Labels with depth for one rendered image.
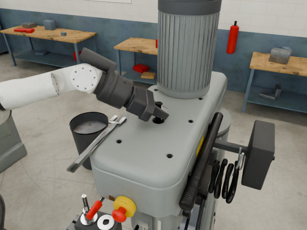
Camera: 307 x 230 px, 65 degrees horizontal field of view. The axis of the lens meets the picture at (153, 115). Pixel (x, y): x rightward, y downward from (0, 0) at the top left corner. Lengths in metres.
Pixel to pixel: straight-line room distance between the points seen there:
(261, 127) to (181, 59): 0.47
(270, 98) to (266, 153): 3.71
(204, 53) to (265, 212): 2.45
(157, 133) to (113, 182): 0.18
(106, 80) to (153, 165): 0.25
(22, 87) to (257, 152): 0.79
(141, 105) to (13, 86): 0.32
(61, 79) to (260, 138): 0.74
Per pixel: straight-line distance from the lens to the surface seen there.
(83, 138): 2.93
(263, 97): 4.68
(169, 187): 0.59
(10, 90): 0.67
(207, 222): 1.68
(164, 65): 0.84
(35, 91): 0.66
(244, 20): 4.86
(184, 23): 0.76
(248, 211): 3.01
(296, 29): 4.90
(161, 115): 0.71
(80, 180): 3.22
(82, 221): 1.46
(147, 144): 0.64
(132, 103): 0.65
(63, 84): 0.71
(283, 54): 4.43
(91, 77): 0.61
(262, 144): 0.99
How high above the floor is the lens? 2.30
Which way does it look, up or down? 33 degrees down
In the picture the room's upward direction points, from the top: straight up
